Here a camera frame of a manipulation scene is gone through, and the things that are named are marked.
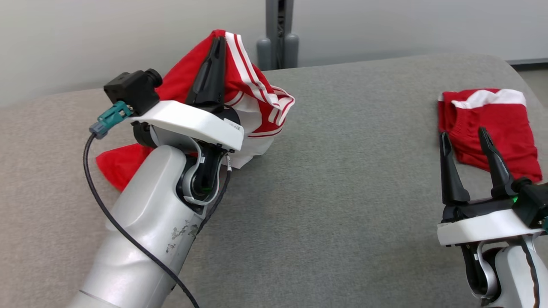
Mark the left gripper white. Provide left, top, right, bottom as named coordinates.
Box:
left=131, top=36, right=244, bottom=151

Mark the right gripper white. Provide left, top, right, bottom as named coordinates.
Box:
left=437, top=127, right=544, bottom=246

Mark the red white basketball jersey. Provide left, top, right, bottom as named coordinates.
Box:
left=95, top=29, right=296, bottom=192

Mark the red shorts white stripe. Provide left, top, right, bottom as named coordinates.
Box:
left=438, top=89, right=543, bottom=183

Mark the grey metal post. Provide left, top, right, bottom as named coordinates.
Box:
left=256, top=0, right=300, bottom=71

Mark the left arm cable teal plug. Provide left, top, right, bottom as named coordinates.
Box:
left=83, top=101, right=201, bottom=308

